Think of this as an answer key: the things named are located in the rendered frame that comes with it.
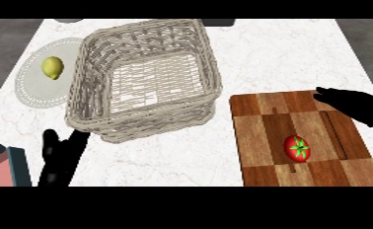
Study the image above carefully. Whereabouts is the pale wicker basket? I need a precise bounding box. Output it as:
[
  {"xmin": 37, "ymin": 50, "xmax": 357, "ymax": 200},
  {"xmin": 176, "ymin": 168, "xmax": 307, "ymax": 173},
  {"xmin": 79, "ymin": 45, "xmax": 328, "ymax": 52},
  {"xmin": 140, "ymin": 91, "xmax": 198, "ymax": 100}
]
[{"xmin": 64, "ymin": 19, "xmax": 224, "ymax": 145}]

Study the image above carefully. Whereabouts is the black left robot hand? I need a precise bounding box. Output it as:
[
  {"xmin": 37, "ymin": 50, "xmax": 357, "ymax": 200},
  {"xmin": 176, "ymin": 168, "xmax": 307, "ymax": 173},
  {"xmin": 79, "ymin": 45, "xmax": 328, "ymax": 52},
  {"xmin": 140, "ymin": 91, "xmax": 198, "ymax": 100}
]
[{"xmin": 37, "ymin": 128, "xmax": 92, "ymax": 188}]

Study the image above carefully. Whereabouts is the pink and teal box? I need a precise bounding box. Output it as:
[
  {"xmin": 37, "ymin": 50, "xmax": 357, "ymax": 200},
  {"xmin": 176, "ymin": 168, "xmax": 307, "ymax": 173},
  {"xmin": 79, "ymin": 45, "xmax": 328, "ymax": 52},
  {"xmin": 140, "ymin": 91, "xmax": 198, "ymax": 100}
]
[{"xmin": 0, "ymin": 144, "xmax": 34, "ymax": 188}]

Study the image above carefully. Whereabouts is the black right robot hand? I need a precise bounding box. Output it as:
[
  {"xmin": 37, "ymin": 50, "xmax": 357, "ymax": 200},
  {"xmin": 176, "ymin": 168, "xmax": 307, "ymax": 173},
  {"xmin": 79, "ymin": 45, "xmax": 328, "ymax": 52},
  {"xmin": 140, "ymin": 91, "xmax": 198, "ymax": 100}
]
[{"xmin": 311, "ymin": 86, "xmax": 373, "ymax": 128}]

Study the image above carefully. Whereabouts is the yellow lemon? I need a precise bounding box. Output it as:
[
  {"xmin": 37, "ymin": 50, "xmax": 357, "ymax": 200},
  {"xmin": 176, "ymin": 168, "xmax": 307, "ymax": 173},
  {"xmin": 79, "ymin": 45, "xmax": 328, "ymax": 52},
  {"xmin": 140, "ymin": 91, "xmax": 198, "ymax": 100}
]
[{"xmin": 42, "ymin": 56, "xmax": 65, "ymax": 81}]

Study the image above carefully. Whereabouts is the dark grey appliance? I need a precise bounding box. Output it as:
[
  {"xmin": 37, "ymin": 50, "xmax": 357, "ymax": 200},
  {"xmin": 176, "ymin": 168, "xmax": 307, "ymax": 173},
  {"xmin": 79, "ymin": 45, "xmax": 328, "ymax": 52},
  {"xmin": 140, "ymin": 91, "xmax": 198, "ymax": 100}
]
[{"xmin": 199, "ymin": 19, "xmax": 238, "ymax": 28}]

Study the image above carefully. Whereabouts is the round white placemat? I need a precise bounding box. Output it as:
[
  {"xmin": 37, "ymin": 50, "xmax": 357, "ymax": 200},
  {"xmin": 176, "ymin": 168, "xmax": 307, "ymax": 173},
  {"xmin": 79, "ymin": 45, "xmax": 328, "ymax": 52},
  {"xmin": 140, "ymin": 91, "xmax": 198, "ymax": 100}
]
[{"xmin": 14, "ymin": 37, "xmax": 87, "ymax": 110}]

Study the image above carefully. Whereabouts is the red tomato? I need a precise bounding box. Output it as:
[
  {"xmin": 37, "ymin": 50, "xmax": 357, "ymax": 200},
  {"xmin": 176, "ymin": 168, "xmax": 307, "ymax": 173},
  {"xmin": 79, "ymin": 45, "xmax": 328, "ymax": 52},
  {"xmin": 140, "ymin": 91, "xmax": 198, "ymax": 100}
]
[{"xmin": 283, "ymin": 135, "xmax": 311, "ymax": 164}]

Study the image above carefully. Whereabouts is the brown wooden cutting board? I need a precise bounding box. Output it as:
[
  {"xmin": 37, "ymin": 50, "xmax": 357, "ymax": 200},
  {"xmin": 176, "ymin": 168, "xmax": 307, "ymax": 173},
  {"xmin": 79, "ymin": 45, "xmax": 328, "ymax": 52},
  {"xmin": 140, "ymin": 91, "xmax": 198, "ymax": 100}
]
[{"xmin": 229, "ymin": 90, "xmax": 373, "ymax": 188}]

